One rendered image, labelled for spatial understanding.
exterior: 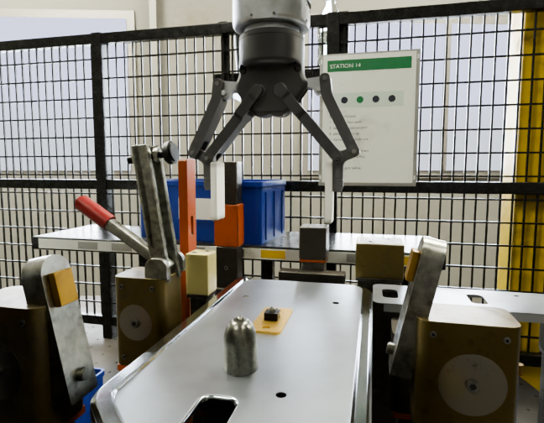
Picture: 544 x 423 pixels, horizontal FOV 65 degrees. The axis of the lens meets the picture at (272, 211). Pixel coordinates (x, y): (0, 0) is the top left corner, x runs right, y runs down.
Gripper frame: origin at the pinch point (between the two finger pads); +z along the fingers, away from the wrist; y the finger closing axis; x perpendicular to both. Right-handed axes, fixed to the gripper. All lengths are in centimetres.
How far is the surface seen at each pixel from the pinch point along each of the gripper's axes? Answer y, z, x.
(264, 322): -0.5, 13.2, -1.5
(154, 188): -14.5, -2.7, -1.4
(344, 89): 5, -24, 54
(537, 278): 49, 20, 58
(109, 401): -8.2, 13.1, -21.0
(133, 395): -7.2, 13.4, -19.3
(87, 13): -159, -98, 186
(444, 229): 59, 35, 248
